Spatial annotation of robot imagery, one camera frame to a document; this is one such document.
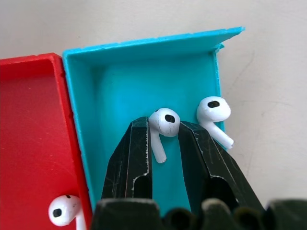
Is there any cyan plastic tray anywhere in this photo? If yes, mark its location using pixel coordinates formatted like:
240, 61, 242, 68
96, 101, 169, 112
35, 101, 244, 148
62, 26, 246, 218

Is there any red plastic tray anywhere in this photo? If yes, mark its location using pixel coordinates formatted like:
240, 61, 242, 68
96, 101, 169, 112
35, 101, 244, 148
0, 53, 94, 230

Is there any white earbud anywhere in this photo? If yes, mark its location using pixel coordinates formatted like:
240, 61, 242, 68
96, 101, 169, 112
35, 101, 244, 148
148, 107, 181, 164
48, 194, 86, 230
196, 96, 235, 150

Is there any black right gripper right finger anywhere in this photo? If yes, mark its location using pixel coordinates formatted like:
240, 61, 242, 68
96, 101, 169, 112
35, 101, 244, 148
178, 121, 266, 214

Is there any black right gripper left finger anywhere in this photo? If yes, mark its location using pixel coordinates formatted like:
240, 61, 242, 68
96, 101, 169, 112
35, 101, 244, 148
101, 116, 154, 200

